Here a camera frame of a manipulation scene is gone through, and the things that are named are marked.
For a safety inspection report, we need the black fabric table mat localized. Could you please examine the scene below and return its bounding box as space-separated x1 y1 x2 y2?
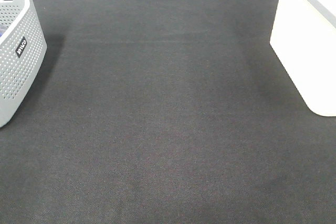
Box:
1 0 335 223

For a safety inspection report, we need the white plastic storage box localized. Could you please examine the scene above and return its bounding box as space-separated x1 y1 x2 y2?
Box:
270 0 335 117

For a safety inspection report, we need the grey perforated laundry basket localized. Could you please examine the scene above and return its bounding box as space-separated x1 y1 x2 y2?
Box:
1 0 47 126

